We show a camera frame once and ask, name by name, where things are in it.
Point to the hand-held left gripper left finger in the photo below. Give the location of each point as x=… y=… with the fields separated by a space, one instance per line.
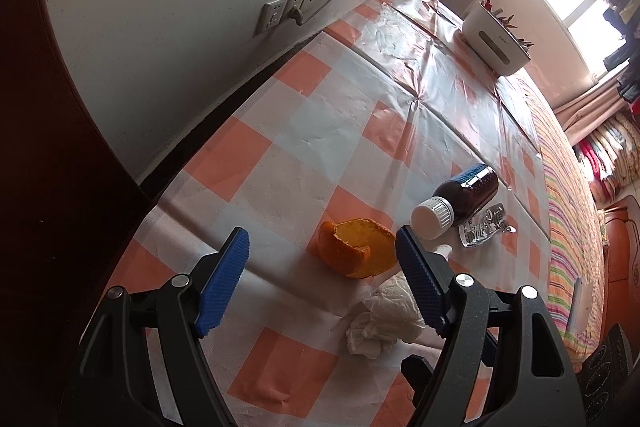
x=222 y=282

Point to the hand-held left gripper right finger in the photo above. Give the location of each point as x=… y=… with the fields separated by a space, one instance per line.
x=422 y=284

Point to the orange peel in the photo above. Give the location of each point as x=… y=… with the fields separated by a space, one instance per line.
x=340 y=252

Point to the white desktop bin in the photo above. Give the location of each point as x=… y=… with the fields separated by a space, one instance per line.
x=492 y=42

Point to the small white plastic piece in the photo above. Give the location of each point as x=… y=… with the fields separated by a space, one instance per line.
x=443 y=250

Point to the crumpled white tissue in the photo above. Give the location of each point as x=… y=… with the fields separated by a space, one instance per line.
x=390 y=317

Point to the white slim remote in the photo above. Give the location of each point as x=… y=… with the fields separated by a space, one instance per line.
x=580 y=304

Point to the silver blister pack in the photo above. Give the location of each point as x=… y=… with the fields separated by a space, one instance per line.
x=482 y=229

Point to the brown bottle with white cap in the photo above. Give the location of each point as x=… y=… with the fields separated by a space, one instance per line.
x=467 y=192

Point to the orange wooden cabinet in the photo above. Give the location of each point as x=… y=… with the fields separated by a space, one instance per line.
x=625 y=247

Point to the striped bed sheet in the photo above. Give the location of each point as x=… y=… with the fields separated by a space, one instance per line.
x=570 y=232

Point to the orange checkered tablecloth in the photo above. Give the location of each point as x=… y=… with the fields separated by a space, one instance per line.
x=325 y=122

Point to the dark wooden panel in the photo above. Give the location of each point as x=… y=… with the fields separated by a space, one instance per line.
x=50 y=182

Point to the stack of folded quilts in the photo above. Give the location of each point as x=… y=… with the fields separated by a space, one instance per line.
x=612 y=157

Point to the pink curtain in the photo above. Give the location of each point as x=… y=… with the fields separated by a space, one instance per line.
x=587 y=104

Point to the dark hanging clothes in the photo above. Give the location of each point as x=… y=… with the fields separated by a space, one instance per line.
x=617 y=7

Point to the white wall plug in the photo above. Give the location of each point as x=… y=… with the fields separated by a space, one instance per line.
x=297 y=16

